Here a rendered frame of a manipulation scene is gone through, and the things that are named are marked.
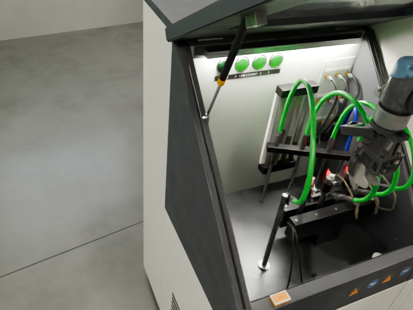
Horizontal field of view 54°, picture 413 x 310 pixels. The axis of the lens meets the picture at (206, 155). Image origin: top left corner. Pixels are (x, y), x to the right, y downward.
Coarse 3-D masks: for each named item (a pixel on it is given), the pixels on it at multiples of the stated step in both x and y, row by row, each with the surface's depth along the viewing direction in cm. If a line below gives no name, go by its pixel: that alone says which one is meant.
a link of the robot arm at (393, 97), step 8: (408, 56) 84; (400, 64) 82; (408, 64) 81; (392, 72) 85; (400, 72) 82; (408, 72) 81; (392, 80) 85; (400, 80) 83; (408, 80) 82; (384, 88) 88; (392, 88) 85; (400, 88) 83; (408, 88) 81; (384, 96) 87; (392, 96) 85; (400, 96) 83; (384, 104) 88; (392, 104) 86; (400, 104) 85; (392, 112) 87; (400, 112) 86; (408, 112) 86
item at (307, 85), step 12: (288, 96) 123; (312, 96) 102; (288, 108) 127; (312, 108) 100; (312, 120) 98; (312, 132) 97; (312, 144) 97; (312, 156) 97; (312, 168) 97; (300, 204) 104
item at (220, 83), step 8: (240, 24) 78; (240, 32) 79; (240, 40) 81; (232, 48) 84; (232, 56) 85; (224, 64) 89; (232, 64) 88; (224, 72) 90; (224, 80) 93; (216, 96) 99; (208, 112) 106; (208, 120) 109
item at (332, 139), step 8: (352, 104) 123; (360, 104) 120; (368, 104) 117; (344, 112) 126; (336, 128) 131; (328, 144) 136; (328, 152) 137; (392, 184) 114; (352, 192) 129; (360, 192) 126; (368, 192) 123; (384, 192) 117
